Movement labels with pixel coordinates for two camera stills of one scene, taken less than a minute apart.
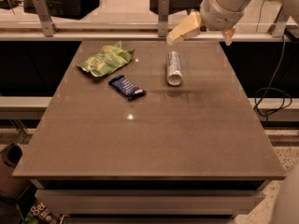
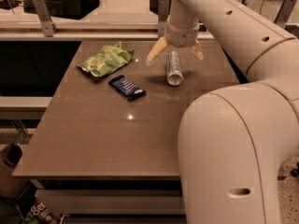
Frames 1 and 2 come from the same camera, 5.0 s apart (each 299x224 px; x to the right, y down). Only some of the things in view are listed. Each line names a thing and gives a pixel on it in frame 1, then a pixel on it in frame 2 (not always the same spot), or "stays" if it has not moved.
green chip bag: (106, 59) stays
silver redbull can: (174, 72) stays
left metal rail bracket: (43, 14) stays
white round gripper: (219, 15) -> (181, 34)
